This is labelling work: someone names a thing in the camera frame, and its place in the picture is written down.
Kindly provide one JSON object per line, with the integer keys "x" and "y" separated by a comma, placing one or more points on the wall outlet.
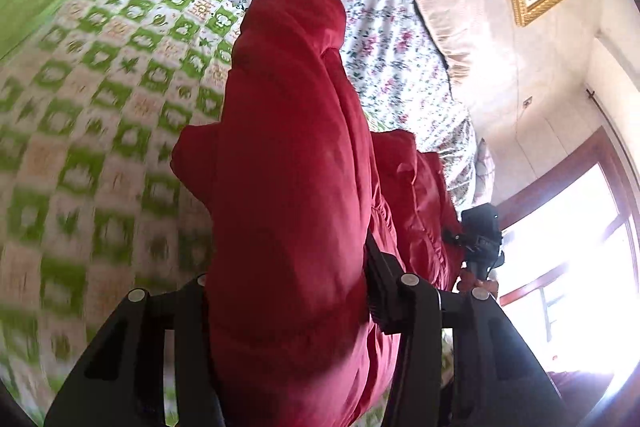
{"x": 527, "y": 102}

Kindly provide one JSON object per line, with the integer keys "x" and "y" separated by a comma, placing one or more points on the patterned pillow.
{"x": 485, "y": 172}

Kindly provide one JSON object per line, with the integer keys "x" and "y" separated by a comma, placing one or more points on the curtain rod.
{"x": 593, "y": 94}

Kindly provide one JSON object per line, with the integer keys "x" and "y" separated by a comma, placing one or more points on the green printed quilt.
{"x": 100, "y": 107}

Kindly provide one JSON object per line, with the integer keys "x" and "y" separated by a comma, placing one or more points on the red quilted jacket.
{"x": 290, "y": 167}

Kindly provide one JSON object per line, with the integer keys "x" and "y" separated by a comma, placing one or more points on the window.
{"x": 565, "y": 257}

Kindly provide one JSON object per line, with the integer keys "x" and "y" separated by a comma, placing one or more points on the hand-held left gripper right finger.
{"x": 382, "y": 277}

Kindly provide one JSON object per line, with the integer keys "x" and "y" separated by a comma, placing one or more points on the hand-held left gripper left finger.
{"x": 190, "y": 307}

